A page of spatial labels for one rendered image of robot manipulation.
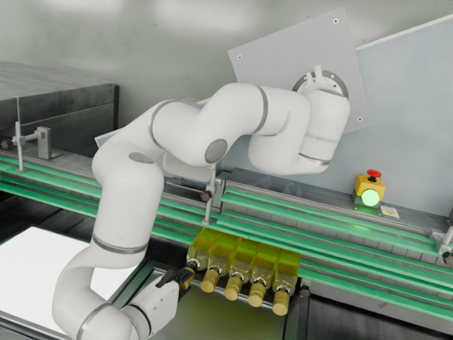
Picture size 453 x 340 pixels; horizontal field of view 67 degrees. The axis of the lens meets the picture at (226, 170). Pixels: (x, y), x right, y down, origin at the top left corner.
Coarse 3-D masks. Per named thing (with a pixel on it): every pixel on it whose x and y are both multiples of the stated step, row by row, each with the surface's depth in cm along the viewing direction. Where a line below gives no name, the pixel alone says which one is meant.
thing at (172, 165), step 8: (168, 152) 109; (168, 160) 110; (176, 160) 116; (168, 168) 110; (176, 168) 112; (184, 168) 112; (192, 168) 113; (200, 168) 114; (208, 168) 114; (184, 176) 109; (192, 176) 108; (200, 176) 109; (208, 176) 109
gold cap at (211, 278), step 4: (208, 272) 83; (212, 272) 83; (216, 272) 83; (204, 276) 82; (208, 276) 81; (212, 276) 82; (216, 276) 83; (204, 280) 80; (208, 280) 80; (212, 280) 80; (216, 280) 82; (200, 284) 81; (204, 284) 80; (208, 284) 80; (212, 284) 80; (204, 288) 81; (208, 288) 80; (212, 288) 80; (208, 292) 81
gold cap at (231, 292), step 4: (232, 280) 82; (236, 280) 82; (240, 280) 82; (228, 284) 81; (232, 284) 80; (236, 284) 80; (240, 284) 82; (228, 288) 79; (232, 288) 79; (236, 288) 79; (240, 288) 81; (224, 292) 79; (228, 292) 79; (232, 292) 79; (236, 292) 79; (228, 296) 80; (232, 296) 79; (236, 296) 79
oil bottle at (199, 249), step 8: (200, 232) 97; (208, 232) 97; (216, 232) 98; (200, 240) 93; (208, 240) 93; (216, 240) 96; (192, 248) 89; (200, 248) 89; (208, 248) 90; (192, 256) 87; (200, 256) 87; (200, 264) 88
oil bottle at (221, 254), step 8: (224, 240) 94; (232, 240) 95; (216, 248) 90; (224, 248) 91; (232, 248) 91; (208, 256) 88; (216, 256) 87; (224, 256) 88; (232, 256) 91; (208, 264) 87; (216, 264) 86; (224, 264) 86; (224, 272) 87
